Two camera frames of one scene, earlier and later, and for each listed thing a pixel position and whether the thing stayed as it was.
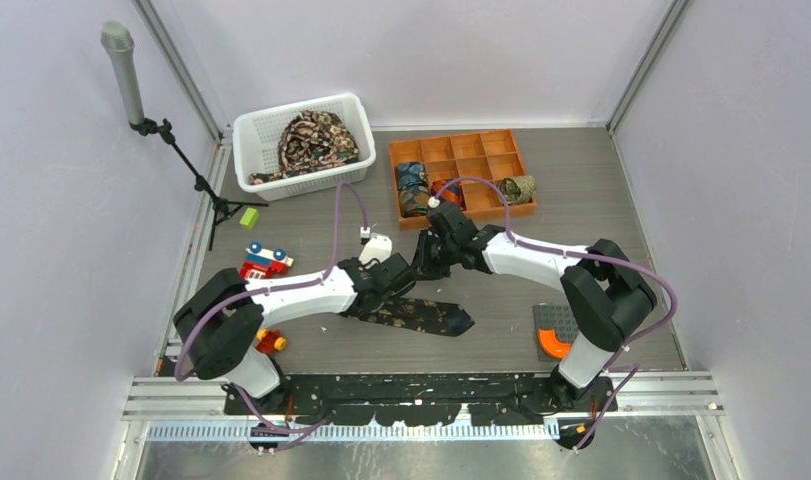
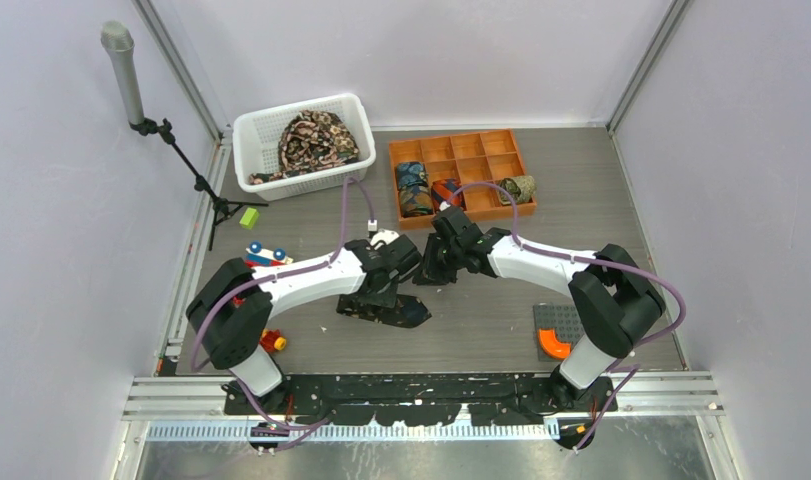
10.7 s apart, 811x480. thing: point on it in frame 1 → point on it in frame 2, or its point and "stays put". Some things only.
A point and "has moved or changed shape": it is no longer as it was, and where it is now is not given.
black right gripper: (422, 263) stays put
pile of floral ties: (311, 141) stays put
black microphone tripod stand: (164, 130) stays put
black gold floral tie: (436, 318) has moved or changed shape
